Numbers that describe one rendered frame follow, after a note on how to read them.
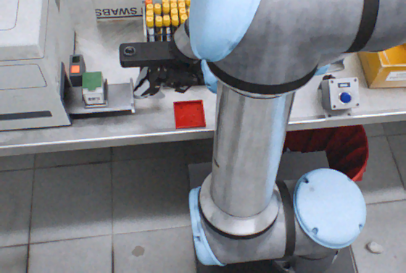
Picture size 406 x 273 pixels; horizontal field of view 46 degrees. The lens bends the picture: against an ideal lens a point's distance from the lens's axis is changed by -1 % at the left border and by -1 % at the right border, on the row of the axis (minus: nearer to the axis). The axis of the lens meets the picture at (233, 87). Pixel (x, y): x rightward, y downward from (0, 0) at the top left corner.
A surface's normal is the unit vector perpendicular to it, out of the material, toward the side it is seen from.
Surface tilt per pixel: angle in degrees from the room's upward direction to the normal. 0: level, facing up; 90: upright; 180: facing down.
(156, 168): 0
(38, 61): 90
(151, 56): 2
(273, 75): 78
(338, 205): 8
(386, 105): 0
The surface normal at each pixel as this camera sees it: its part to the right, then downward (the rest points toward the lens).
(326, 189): 0.23, -0.49
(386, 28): 0.19, 0.73
